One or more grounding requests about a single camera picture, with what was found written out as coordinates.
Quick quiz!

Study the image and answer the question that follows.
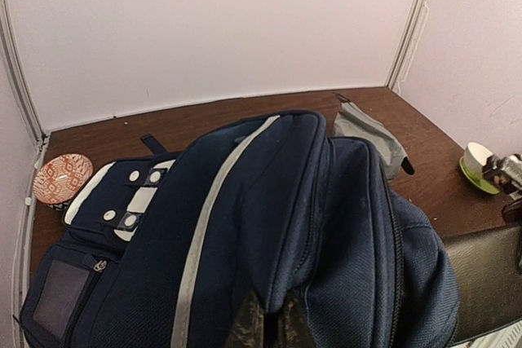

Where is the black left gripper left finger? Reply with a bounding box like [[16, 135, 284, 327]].
[[224, 291, 265, 348]]

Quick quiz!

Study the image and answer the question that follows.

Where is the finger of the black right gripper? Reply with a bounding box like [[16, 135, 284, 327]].
[[483, 153, 521, 193]]

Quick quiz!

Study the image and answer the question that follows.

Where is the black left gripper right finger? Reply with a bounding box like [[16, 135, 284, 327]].
[[276, 292, 316, 348]]

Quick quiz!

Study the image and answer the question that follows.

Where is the navy blue student backpack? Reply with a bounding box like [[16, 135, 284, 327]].
[[19, 111, 459, 347]]

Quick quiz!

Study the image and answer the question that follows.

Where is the grey fabric pouch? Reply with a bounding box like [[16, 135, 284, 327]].
[[332, 93, 416, 182]]

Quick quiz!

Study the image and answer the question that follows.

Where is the lime green plate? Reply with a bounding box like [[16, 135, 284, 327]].
[[459, 156, 500, 195]]

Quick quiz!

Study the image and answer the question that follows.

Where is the red white patterned bowl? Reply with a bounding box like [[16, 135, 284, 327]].
[[33, 153, 94, 211]]

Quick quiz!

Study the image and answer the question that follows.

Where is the aluminium front rail frame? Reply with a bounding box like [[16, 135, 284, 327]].
[[453, 322, 522, 348]]

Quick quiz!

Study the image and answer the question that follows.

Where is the left aluminium corner post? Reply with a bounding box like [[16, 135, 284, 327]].
[[1, 0, 49, 322]]

